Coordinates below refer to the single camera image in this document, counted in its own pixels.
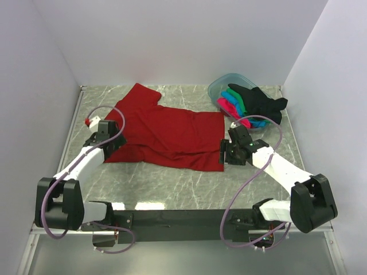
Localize red t shirt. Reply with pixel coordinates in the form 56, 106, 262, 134
106, 83, 225, 172

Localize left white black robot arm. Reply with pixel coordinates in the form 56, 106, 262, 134
34, 120, 126, 230

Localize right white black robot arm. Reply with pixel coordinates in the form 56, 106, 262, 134
220, 125, 338, 233

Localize pink t shirt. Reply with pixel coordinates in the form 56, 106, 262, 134
217, 97, 251, 129

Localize clear plastic bin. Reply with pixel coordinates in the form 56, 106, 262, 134
208, 73, 256, 122

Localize black t shirt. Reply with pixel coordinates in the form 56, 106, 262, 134
228, 84, 288, 124

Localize green t shirt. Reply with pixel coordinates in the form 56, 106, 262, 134
217, 87, 282, 121

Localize blue t shirt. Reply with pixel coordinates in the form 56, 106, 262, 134
220, 88, 269, 129

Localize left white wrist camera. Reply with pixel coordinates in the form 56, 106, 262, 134
84, 116, 101, 130

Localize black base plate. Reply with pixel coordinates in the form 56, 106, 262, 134
80, 208, 286, 249

